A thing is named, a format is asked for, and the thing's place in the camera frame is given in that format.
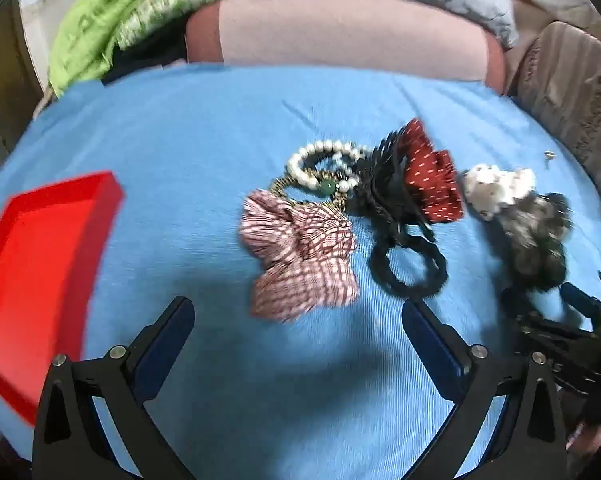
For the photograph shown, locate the pink checked scrunchie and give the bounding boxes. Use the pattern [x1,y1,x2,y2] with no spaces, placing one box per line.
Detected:
[238,190,359,322]

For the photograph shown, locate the black hair claw clip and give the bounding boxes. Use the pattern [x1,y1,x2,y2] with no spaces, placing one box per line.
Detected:
[355,128,435,246]

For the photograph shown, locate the grey black scrunchie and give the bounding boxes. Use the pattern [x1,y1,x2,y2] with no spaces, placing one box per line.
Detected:
[497,192,572,292]

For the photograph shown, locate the pink pillow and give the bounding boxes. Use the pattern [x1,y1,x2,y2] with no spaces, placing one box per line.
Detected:
[186,0,507,94]

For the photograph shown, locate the blue bed sheet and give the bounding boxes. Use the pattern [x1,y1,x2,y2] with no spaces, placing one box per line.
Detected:
[0,65,601,479]

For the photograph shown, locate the white polka dot scrunchie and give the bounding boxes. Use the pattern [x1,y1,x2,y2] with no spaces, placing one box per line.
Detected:
[462,164,536,221]

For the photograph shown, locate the green blanket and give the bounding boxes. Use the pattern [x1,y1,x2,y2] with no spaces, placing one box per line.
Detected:
[48,0,217,96]

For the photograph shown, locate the black braided hair tie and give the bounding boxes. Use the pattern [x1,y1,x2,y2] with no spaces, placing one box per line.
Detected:
[368,231,449,299]

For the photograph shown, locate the small gold earring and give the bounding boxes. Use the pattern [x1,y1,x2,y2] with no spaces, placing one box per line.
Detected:
[543,151,555,168]

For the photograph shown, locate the striped beige cushion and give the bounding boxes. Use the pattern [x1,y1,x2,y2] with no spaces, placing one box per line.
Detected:
[515,22,601,196]

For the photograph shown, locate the leopard print hair tie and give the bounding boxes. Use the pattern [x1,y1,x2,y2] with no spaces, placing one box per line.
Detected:
[268,171,355,214]

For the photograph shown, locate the red polka dot scrunchie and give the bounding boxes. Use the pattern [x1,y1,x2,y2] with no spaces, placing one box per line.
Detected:
[397,118,463,223]

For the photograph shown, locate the red tray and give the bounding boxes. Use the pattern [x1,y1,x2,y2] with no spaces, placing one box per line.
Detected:
[0,171,124,424]

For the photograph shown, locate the white pearl bracelet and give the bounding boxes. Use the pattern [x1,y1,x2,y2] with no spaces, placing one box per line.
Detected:
[285,138,368,194]

